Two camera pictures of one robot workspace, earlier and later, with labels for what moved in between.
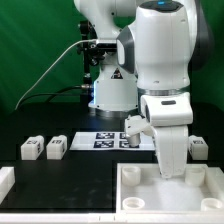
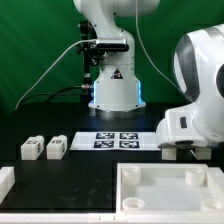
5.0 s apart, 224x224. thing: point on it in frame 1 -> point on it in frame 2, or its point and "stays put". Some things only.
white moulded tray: [142, 189] stays put
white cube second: [56, 147] stays put
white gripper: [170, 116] -> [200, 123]
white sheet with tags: [109, 141] stays put
